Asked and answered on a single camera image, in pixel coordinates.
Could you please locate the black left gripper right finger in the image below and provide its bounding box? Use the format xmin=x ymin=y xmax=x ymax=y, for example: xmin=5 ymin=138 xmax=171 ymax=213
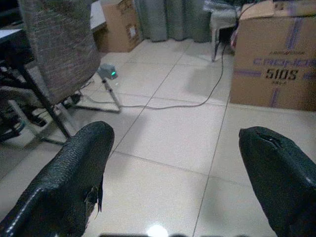
xmin=238 ymin=126 xmax=316 ymax=237

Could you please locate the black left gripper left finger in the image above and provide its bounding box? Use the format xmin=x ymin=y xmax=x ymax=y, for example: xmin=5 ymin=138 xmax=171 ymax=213
xmin=0 ymin=120 xmax=115 ymax=237

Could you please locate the small silver tripod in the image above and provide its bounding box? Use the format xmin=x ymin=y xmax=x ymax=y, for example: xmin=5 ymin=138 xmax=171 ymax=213
xmin=74 ymin=79 xmax=122 ymax=114

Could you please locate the grey device with green light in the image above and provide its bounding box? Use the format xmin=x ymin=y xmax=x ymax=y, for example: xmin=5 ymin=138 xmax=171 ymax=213
xmin=96 ymin=63 xmax=118 ymax=80

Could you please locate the large printed cardboard box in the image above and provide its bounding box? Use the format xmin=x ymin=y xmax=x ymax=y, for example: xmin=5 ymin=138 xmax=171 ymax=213
xmin=229 ymin=1 xmax=316 ymax=112

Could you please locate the grey woven fabric chair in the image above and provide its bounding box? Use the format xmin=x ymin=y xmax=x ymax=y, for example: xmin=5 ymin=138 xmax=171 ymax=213
xmin=18 ymin=0 xmax=102 ymax=106

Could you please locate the white plastic stool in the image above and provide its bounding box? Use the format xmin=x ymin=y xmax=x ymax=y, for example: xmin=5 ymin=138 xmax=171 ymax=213
xmin=203 ymin=0 xmax=241 ymax=62

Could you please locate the tall plain cardboard box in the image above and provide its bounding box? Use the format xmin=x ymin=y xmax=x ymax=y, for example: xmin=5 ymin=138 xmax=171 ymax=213
xmin=93 ymin=0 xmax=141 ymax=53

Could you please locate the grey curtain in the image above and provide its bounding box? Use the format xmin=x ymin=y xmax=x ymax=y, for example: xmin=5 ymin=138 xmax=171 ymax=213
xmin=134 ymin=0 xmax=213 ymax=43

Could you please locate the grey floor cable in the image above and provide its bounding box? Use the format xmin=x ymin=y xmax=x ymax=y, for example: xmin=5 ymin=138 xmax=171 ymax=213
xmin=81 ymin=43 xmax=229 ymax=110

